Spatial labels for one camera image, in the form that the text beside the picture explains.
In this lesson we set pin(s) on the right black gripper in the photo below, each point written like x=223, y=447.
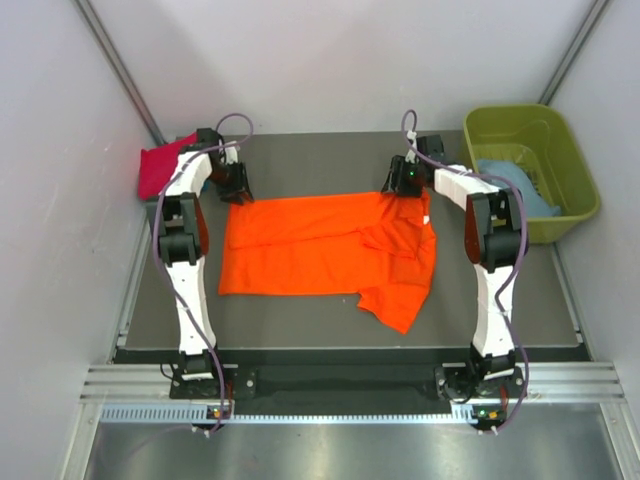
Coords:
x=394, y=182

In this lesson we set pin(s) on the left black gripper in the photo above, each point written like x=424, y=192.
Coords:
x=238, y=187

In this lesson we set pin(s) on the orange t shirt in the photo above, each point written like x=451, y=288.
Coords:
x=381, y=247

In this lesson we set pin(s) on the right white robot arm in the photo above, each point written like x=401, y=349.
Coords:
x=495, y=241

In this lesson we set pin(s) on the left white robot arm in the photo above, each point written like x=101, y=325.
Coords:
x=180, y=244

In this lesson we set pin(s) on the folded pink t shirt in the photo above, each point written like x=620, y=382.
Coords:
x=156, y=166

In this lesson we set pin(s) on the olive green plastic bin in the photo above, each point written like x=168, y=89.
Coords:
x=537, y=141

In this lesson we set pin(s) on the light blue t shirt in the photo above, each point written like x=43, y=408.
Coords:
x=535, y=205

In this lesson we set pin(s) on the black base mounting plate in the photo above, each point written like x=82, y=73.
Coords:
x=426, y=381

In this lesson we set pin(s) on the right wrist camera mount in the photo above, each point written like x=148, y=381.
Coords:
x=412, y=156

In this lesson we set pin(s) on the slotted grey cable duct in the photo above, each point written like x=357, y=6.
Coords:
x=203, y=414

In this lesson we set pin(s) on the aluminium frame rail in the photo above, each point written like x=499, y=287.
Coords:
x=572, y=382

